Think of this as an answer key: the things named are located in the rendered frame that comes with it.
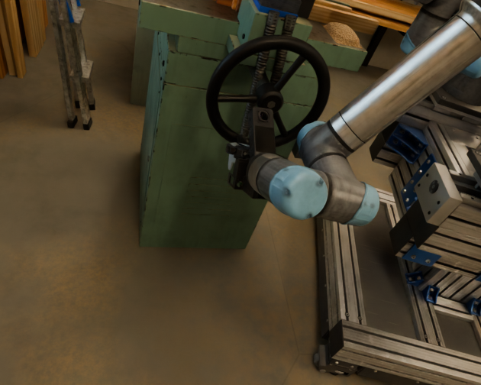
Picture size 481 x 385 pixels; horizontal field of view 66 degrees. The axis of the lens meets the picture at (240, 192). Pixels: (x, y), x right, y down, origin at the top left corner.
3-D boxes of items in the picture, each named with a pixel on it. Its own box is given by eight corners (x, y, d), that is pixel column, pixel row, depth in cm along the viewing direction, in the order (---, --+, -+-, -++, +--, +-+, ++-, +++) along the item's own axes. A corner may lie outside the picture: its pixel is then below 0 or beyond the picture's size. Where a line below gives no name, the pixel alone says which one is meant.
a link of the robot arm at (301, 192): (324, 228, 55) (274, 218, 52) (292, 205, 65) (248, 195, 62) (342, 179, 53) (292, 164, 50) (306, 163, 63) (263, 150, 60)
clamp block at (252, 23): (241, 52, 84) (253, 11, 78) (232, 28, 93) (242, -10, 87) (300, 64, 88) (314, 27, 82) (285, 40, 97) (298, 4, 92)
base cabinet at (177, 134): (137, 247, 142) (160, 83, 95) (138, 152, 182) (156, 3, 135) (246, 250, 156) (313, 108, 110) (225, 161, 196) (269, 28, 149)
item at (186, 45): (176, 51, 90) (179, 36, 88) (172, 18, 105) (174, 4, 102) (318, 79, 103) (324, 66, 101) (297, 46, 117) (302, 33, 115)
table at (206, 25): (137, 45, 78) (139, 17, 74) (138, -5, 99) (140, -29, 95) (372, 90, 98) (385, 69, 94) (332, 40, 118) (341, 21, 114)
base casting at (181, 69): (161, 82, 96) (166, 49, 90) (156, 3, 135) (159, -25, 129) (313, 107, 110) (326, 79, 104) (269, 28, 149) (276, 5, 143)
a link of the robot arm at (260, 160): (259, 154, 60) (303, 160, 63) (250, 150, 65) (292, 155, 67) (251, 198, 62) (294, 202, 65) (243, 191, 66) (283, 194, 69)
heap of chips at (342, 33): (336, 43, 98) (340, 32, 96) (321, 24, 106) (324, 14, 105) (363, 49, 101) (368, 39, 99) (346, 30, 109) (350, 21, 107)
